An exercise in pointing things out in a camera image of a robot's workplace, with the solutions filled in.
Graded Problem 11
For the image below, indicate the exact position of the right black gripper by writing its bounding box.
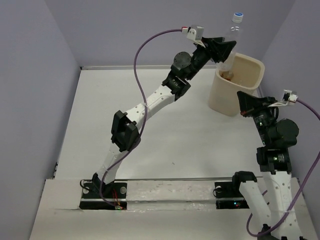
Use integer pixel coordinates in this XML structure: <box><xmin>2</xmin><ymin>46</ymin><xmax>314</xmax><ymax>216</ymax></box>
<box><xmin>236</xmin><ymin>90</ymin><xmax>278</xmax><ymax>145</ymax></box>

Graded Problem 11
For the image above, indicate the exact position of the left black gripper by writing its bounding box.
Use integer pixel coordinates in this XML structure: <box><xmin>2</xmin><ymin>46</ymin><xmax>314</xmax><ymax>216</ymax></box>
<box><xmin>184</xmin><ymin>36</ymin><xmax>235</xmax><ymax>81</ymax></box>

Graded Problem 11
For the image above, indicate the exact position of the clear bottle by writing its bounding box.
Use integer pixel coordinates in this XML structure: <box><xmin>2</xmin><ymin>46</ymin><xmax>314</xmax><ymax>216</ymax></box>
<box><xmin>218</xmin><ymin>12</ymin><xmax>244</xmax><ymax>72</ymax></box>

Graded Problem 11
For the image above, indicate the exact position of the small bottle red cap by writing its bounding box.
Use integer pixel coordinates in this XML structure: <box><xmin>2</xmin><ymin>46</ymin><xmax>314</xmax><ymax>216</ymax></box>
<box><xmin>221</xmin><ymin>71</ymin><xmax>234</xmax><ymax>81</ymax></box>

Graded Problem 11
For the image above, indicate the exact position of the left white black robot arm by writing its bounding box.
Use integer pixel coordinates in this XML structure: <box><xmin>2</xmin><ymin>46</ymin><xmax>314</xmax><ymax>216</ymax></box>
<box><xmin>92</xmin><ymin>37</ymin><xmax>237</xmax><ymax>198</ymax></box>

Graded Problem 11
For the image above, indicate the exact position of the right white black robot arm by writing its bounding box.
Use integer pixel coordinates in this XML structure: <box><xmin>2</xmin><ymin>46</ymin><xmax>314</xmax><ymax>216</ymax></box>
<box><xmin>230</xmin><ymin>90</ymin><xmax>304</xmax><ymax>240</ymax></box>

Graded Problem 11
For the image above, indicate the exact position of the beige plastic bin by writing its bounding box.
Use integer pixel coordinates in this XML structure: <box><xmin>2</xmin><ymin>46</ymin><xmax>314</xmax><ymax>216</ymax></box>
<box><xmin>208</xmin><ymin>53</ymin><xmax>265</xmax><ymax>117</ymax></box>

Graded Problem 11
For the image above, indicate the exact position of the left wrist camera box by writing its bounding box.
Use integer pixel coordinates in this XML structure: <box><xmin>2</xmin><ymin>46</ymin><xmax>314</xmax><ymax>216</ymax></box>
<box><xmin>181</xmin><ymin>24</ymin><xmax>204</xmax><ymax>42</ymax></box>

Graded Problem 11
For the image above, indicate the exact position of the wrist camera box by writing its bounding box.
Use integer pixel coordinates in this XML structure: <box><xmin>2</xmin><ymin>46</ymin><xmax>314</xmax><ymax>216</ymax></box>
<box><xmin>268</xmin><ymin>89</ymin><xmax>298</xmax><ymax>108</ymax></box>
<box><xmin>181</xmin><ymin>24</ymin><xmax>204</xmax><ymax>42</ymax></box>

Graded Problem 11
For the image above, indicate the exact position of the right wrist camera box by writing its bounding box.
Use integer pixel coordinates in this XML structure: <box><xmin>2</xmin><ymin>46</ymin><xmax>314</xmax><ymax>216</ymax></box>
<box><xmin>268</xmin><ymin>89</ymin><xmax>298</xmax><ymax>108</ymax></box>

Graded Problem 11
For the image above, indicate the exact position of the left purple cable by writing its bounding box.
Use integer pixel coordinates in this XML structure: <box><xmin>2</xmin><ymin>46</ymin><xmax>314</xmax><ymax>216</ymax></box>
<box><xmin>99</xmin><ymin>29</ymin><xmax>188</xmax><ymax>208</ymax></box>

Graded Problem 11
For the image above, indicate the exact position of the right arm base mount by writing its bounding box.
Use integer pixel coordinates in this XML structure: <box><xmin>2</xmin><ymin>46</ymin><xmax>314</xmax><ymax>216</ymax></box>
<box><xmin>212</xmin><ymin>181</ymin><xmax>249</xmax><ymax>210</ymax></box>

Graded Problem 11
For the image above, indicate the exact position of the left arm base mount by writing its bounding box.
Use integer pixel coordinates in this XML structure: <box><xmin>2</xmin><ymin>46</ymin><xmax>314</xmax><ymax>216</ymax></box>
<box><xmin>79</xmin><ymin>179</ymin><xmax>128</xmax><ymax>211</ymax></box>

